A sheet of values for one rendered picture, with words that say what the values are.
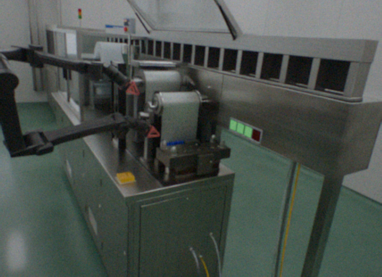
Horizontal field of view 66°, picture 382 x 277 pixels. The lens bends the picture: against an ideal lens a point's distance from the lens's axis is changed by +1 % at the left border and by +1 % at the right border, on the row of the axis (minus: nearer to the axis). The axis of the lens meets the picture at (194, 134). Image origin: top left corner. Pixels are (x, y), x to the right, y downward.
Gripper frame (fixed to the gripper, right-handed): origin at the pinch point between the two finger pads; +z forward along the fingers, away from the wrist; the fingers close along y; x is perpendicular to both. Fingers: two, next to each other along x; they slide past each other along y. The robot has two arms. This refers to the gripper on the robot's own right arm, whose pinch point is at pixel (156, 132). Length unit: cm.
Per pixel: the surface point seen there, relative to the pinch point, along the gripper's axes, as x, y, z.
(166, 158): -7.6, 15.2, 4.1
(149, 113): 7.1, -10.3, -4.2
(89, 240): -113, -62, 26
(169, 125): 6.2, -2.2, 6.5
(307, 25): 181, -145, 204
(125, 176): -24.8, 11.1, -10.2
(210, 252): -52, 25, 58
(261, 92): 44, 36, 21
